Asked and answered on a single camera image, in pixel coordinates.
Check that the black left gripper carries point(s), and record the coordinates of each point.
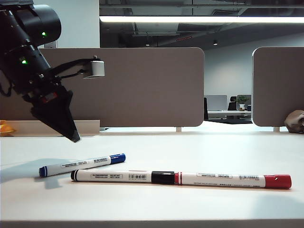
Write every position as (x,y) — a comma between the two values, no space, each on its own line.
(45,95)

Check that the blue cap whiteboard marker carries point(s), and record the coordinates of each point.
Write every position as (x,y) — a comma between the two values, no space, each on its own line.
(71,165)

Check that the red cap whiteboard marker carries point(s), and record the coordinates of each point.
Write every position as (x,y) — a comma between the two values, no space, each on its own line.
(225,179)

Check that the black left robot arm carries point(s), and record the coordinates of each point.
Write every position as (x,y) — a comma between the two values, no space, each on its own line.
(21,59)

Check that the orange object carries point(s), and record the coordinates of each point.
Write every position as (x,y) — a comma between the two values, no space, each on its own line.
(6,129)

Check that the black cap whiteboard marker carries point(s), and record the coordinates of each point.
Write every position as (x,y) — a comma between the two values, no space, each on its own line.
(107,176)

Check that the wide brown desk partition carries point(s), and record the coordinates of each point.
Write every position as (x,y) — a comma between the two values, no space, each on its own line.
(142,88)

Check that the white partition support foot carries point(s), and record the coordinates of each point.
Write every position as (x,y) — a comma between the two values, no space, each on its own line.
(178,129)
(276,129)

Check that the red ceiling sign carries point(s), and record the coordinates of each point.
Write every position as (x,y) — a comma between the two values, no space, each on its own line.
(184,38)

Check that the grey background desk partition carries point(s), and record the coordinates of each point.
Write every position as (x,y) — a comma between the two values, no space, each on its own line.
(215,102)

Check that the white background desk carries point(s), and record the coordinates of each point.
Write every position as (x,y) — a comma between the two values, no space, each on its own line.
(227,114)

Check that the long linear ceiling light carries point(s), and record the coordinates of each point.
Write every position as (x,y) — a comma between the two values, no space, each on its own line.
(202,19)

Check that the black office chair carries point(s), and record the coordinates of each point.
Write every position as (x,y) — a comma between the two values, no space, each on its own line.
(232,104)

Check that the small potted green plant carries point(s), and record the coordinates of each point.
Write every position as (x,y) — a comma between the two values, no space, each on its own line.
(242,102)

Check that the narrow brown desk partition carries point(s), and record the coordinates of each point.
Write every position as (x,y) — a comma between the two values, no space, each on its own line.
(278,85)

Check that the brown crumpled object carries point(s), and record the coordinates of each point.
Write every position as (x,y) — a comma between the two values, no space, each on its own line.
(294,122)

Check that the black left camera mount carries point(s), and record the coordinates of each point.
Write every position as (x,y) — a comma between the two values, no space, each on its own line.
(71,63)

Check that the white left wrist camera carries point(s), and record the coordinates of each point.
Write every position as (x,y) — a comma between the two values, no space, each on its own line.
(97,67)

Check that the metal wall switch plate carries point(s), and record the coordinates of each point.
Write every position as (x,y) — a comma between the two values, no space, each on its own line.
(53,45)

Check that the grey ceiling air duct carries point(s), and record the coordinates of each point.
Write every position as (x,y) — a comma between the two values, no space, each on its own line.
(156,28)

